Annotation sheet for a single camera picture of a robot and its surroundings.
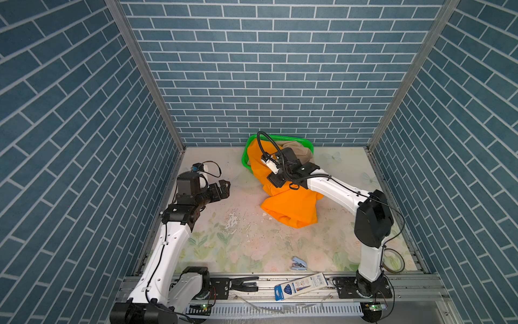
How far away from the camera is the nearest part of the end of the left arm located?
0.69 meters

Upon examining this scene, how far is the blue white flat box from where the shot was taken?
735 millimetres

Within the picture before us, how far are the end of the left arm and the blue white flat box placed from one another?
40 centimetres
